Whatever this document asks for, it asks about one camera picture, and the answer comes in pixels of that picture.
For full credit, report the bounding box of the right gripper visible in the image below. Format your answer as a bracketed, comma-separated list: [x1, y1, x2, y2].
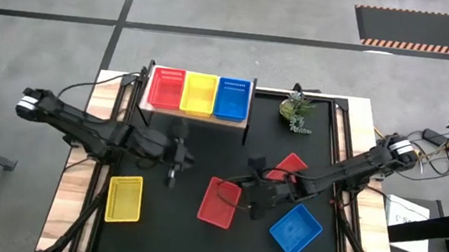
[245, 175, 298, 225]

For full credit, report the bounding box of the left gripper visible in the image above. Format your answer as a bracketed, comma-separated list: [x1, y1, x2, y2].
[161, 136, 198, 192]

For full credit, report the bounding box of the red plastic basket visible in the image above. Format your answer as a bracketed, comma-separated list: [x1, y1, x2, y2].
[195, 174, 244, 232]
[145, 65, 188, 112]
[264, 149, 311, 186]

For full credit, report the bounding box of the yellow plastic basket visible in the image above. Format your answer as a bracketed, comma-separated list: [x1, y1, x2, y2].
[104, 172, 146, 227]
[178, 70, 221, 120]

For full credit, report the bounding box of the small potted succulent plant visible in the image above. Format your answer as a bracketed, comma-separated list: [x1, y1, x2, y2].
[275, 88, 319, 137]

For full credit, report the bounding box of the white cardboard box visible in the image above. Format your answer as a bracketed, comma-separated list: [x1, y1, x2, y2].
[379, 193, 436, 252]

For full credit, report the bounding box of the black desk beam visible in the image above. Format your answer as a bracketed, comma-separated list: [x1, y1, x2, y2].
[385, 202, 449, 250]

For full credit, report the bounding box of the black power adapter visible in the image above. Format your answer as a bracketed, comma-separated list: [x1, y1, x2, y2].
[422, 127, 449, 147]

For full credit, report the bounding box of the black hazard-striped floor mat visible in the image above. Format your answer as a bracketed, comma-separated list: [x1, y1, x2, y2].
[350, 2, 449, 56]

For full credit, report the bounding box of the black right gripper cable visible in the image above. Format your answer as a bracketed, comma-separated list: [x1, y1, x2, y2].
[214, 178, 255, 212]

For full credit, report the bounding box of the wooden shelf black frame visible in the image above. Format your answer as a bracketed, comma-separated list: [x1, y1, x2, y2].
[134, 57, 259, 147]

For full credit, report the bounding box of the black metal table frame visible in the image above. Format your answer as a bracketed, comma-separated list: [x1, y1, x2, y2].
[34, 54, 418, 252]

